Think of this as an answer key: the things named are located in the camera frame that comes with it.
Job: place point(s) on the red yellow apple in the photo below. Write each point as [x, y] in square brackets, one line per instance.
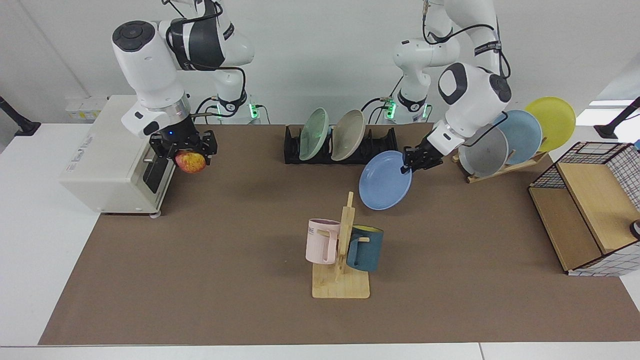
[190, 162]

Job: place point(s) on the black dish rack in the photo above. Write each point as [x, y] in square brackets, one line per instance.
[380, 145]

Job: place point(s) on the grey plate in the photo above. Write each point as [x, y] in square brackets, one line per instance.
[485, 155]

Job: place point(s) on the beige plate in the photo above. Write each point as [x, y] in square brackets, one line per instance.
[348, 135]

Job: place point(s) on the wooden plate stand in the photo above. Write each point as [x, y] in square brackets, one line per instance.
[495, 173]

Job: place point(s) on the pale green plate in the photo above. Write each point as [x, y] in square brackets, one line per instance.
[314, 134]

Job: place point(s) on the light blue plate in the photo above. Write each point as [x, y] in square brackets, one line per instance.
[522, 135]

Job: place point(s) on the yellow plate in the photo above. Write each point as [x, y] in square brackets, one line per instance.
[555, 120]

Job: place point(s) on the pale toaster oven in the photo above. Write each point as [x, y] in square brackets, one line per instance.
[105, 170]

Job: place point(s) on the dark blue cup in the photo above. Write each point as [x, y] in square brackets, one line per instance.
[367, 250]

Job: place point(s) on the white socket box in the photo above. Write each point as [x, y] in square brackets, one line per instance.
[82, 107]

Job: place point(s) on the pink cup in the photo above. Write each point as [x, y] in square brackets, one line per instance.
[320, 242]

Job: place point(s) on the brown table cloth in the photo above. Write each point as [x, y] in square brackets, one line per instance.
[225, 280]

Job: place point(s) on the wooden cup stand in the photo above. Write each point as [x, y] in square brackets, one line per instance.
[345, 285]

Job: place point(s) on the black stand foot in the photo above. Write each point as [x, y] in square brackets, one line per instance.
[612, 127]
[20, 125]

